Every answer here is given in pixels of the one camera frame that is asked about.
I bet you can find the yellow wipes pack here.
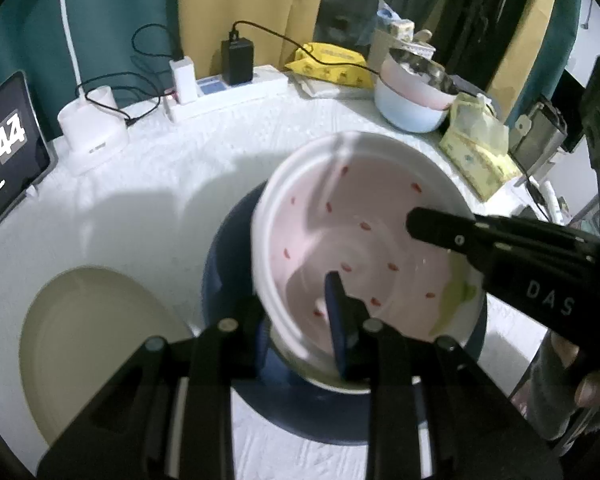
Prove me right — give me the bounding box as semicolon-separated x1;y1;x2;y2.
285;42;373;90

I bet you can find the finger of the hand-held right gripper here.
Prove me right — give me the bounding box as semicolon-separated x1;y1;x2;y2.
406;206;600;261

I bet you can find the white tube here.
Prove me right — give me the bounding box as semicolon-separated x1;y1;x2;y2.
542;180;563;221

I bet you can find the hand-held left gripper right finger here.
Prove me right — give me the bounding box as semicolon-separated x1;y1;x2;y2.
324;271;566;480

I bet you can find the pink steel bowl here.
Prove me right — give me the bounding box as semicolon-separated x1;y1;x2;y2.
381;47;461;111

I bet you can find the white power strip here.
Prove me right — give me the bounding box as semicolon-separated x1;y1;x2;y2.
164;65;288;122

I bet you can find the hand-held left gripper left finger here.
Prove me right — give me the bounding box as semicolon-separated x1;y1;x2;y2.
36;295;271;480

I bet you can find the beige plate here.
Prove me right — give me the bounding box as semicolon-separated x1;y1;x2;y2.
19;266;198;447

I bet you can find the person's right hand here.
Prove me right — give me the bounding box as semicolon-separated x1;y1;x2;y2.
550;332;600;408

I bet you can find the teal curtain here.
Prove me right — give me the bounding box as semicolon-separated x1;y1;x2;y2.
0;0;181;106
545;0;583;106

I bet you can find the light blue carton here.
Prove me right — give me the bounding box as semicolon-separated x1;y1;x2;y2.
377;0;416;41

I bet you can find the tablet showing clock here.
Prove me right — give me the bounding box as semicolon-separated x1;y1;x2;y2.
0;71;56;243

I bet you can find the light blue steel bowl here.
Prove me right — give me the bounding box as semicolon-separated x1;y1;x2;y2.
375;80;448;133

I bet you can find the black lamp cable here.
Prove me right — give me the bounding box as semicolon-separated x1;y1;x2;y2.
75;72;163;126

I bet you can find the black charger cable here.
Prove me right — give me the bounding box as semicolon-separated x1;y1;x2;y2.
230;20;381;78

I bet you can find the white desk lamp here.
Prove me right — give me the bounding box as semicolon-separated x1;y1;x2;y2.
55;0;130;176

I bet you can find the white charger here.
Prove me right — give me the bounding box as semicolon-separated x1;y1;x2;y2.
169;58;198;105

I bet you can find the steel thermos flask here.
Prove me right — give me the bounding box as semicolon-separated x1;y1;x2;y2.
510;102;567;166

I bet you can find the person's right forearm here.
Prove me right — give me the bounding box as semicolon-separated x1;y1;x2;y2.
527;340;588;443

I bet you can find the yellow-green tissue pack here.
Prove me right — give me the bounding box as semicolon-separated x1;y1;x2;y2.
439;92;523;202

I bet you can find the pink spotted bowl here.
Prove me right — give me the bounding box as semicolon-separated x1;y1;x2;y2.
250;131;486;395

